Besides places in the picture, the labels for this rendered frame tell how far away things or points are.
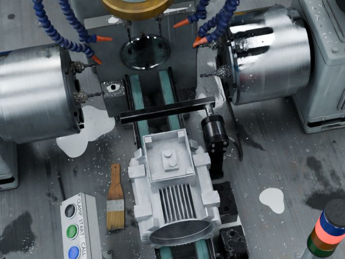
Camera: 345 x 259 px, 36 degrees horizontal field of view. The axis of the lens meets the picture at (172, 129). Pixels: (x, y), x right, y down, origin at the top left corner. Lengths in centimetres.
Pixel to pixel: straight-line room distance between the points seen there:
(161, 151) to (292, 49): 43
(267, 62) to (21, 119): 63
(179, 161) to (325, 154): 55
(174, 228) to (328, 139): 58
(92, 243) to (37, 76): 43
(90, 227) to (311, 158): 71
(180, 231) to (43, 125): 43
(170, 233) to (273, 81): 46
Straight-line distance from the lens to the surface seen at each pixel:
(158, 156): 121
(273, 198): 151
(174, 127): 147
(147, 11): 118
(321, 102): 150
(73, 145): 162
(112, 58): 152
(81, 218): 121
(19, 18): 199
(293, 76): 139
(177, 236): 131
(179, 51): 153
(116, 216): 149
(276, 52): 135
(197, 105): 138
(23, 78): 134
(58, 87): 132
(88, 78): 175
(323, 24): 140
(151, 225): 117
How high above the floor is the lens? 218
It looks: 59 degrees down
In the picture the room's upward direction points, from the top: 5 degrees counter-clockwise
